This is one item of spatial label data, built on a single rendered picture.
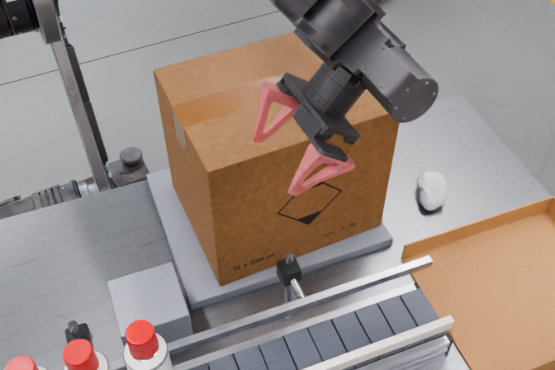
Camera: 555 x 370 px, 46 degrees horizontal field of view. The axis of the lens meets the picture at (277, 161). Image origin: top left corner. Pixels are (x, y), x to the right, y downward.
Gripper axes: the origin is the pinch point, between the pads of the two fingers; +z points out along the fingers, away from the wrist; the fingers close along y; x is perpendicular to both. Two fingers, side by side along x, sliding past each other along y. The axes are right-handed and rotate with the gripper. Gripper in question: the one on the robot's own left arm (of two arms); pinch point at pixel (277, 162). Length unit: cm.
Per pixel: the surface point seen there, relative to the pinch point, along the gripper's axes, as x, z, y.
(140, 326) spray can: -11.1, 20.4, 8.7
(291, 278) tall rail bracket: 14.0, 16.0, 3.5
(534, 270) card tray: 54, 0, 13
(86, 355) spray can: -16.1, 24.4, 9.5
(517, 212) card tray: 55, -4, 3
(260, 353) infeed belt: 13.5, 26.8, 8.1
